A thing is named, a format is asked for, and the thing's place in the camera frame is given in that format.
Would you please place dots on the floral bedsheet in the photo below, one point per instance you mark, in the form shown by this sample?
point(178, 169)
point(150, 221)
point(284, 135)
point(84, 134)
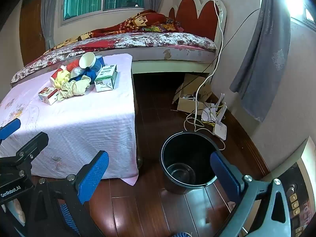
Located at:
point(177, 39)

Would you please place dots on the yellow glove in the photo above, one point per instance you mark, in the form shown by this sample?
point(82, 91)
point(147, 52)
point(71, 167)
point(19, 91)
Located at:
point(61, 80)

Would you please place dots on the red heart-shaped headboard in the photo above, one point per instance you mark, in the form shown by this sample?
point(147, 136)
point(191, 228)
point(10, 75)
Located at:
point(197, 14)

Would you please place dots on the grey floral mattress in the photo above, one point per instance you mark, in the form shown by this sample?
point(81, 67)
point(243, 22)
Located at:
point(182, 54)

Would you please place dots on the red paper cup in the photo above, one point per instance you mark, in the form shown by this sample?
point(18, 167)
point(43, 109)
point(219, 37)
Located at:
point(57, 73)

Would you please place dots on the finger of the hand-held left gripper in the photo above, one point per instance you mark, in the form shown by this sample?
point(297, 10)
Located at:
point(34, 144)
point(9, 128)

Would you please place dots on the white paper cup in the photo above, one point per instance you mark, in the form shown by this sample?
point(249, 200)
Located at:
point(87, 60)

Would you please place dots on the small red and white box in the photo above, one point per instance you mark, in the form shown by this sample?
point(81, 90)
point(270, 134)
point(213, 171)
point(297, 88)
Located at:
point(48, 95)

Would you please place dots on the black plastic bucket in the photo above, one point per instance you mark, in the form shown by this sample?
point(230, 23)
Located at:
point(187, 153)

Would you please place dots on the grey patterned curtain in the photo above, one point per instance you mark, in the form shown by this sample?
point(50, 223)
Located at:
point(264, 54)

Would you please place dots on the pink tablecloth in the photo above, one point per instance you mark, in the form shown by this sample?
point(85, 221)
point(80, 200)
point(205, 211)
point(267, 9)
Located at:
point(81, 128)

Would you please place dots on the green and white box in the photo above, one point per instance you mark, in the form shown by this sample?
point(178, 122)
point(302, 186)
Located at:
point(106, 79)

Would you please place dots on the red printed blanket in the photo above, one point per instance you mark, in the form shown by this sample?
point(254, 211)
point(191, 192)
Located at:
point(133, 22)

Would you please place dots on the cardboard box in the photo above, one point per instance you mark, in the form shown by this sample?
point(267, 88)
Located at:
point(188, 88)

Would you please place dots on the bed with floral quilt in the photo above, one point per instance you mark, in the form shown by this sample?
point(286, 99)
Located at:
point(170, 66)

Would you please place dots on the crumpled white tissue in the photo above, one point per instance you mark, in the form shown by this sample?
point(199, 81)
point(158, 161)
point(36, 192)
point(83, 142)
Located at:
point(75, 88)

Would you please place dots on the white router with antennas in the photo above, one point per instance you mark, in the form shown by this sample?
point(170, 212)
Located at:
point(220, 130)

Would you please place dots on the clear plastic bag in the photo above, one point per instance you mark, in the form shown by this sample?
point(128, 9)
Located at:
point(77, 72)

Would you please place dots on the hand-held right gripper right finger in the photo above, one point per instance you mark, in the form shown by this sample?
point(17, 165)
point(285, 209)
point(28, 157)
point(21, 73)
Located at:
point(225, 175)

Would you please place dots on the red plastic bag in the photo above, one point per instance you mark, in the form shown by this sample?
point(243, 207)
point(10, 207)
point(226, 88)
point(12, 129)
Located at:
point(72, 66)

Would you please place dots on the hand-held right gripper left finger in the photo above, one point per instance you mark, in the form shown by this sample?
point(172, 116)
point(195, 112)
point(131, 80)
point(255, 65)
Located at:
point(95, 175)

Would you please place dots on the wooden door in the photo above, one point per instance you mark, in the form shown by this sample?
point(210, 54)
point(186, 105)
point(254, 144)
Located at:
point(32, 29)

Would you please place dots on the blue and white cup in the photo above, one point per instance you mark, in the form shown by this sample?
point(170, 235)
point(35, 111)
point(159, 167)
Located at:
point(99, 65)

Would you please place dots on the blue cloth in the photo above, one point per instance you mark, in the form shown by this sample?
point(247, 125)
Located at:
point(87, 75)

